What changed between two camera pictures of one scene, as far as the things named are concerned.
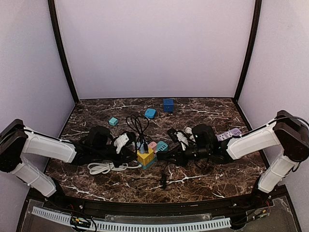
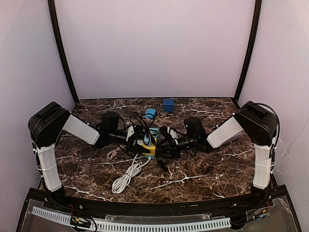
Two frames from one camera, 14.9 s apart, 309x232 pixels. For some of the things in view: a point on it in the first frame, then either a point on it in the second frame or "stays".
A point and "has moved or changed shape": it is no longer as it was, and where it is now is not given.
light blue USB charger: x=142 y=150 has moved or changed shape
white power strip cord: x=96 y=168 -> x=123 y=181
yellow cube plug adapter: x=146 y=159 has moved or changed shape
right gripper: x=177 y=155 -> x=169 y=148
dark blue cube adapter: x=168 y=105 stays
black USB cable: x=138 y=124 has moved or changed shape
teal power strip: x=161 y=146 has moved or changed shape
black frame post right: x=257 y=20 stays
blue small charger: x=150 y=113 stays
